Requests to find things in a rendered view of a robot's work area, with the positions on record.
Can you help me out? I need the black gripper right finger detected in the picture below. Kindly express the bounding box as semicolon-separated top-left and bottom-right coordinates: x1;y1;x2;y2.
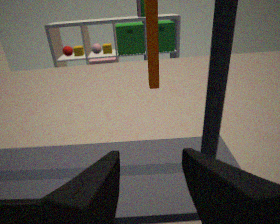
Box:
182;148;280;224

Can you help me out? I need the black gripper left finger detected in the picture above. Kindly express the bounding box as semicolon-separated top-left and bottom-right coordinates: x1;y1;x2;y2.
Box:
0;151;120;224

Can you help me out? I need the orange handle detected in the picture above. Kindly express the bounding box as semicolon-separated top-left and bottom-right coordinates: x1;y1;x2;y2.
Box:
145;0;159;89

